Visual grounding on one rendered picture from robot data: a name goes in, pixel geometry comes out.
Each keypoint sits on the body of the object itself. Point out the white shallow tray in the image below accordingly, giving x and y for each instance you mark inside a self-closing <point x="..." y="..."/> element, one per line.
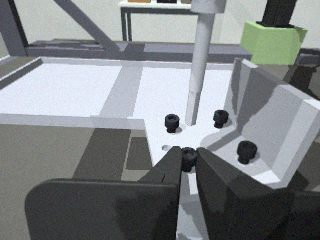
<point x="98" y="93"/>

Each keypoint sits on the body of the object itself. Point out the blue electric screwdriver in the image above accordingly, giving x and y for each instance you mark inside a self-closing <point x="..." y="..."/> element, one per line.
<point x="206" y="16"/>

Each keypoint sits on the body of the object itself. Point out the grey cylindrical joint module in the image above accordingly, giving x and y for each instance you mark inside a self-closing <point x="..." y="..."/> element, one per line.
<point x="191" y="224"/>

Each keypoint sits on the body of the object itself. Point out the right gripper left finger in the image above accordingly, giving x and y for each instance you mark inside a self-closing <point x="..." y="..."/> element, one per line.
<point x="88" y="209"/>

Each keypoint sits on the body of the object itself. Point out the white square plate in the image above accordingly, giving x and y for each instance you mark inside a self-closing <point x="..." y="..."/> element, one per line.
<point x="279" y="119"/>

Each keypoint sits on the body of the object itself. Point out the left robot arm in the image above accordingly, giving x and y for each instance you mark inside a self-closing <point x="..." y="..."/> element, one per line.
<point x="277" y="14"/>

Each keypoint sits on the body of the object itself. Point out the black socket-head screw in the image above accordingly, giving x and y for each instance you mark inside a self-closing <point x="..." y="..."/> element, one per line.
<point x="189" y="158"/>
<point x="246" y="151"/>
<point x="171" y="123"/>
<point x="220" y="118"/>

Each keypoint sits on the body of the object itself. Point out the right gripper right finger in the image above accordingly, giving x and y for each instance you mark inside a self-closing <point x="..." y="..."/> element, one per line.
<point x="235" y="209"/>

